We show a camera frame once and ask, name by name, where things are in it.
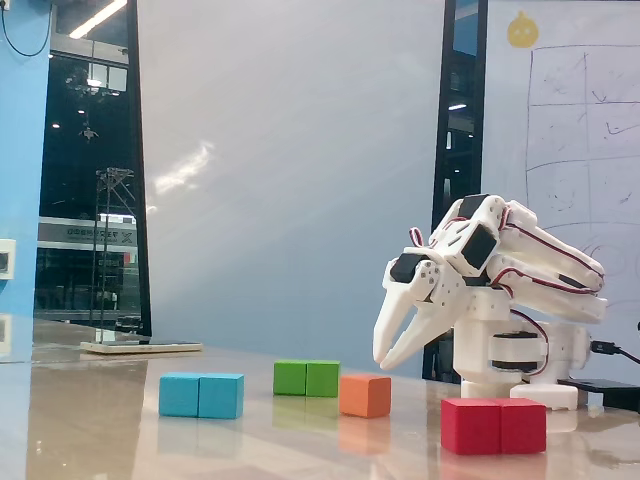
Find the green wooden block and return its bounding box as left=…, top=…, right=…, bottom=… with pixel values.
left=272, top=359, right=342, bottom=399

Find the black window frame post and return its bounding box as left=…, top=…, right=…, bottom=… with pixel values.
left=126, top=0, right=153, bottom=337
left=422, top=0, right=489, bottom=384

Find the blue wooden block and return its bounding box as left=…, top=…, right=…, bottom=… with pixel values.
left=158, top=372, right=245, bottom=420

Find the large white board panel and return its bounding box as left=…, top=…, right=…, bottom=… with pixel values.
left=135, top=0, right=446, bottom=377

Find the yellow round face sticker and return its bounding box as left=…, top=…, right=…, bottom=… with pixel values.
left=506, top=10, right=540, bottom=49

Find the ceiling light strip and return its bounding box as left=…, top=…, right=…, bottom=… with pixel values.
left=68, top=0, right=129, bottom=40

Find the grey sign with lettering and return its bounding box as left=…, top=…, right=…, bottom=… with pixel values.
left=37, top=222, right=138, bottom=247

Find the white wall socket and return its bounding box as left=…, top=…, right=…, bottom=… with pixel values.
left=0, top=238, right=17, bottom=280

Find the flat wooden base plate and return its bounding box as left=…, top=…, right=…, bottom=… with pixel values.
left=79, top=340, right=204, bottom=356

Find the flat black box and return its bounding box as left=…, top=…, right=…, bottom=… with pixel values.
left=557, top=378, right=640, bottom=409

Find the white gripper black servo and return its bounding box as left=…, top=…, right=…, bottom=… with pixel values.
left=372, top=246, right=470, bottom=372

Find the thin black hanging cable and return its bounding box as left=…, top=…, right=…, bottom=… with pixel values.
left=0, top=0, right=54, bottom=58

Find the black plug with cable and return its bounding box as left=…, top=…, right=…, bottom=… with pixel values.
left=589, top=340, right=640, bottom=365

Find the whiteboard with marker drawings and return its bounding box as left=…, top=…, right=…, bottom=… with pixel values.
left=480, top=0, right=640, bottom=351

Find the small orange wooden cube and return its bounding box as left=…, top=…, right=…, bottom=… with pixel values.
left=338, top=373, right=393, bottom=419

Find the red wooden block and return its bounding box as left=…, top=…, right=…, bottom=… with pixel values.
left=439, top=397, right=548, bottom=456

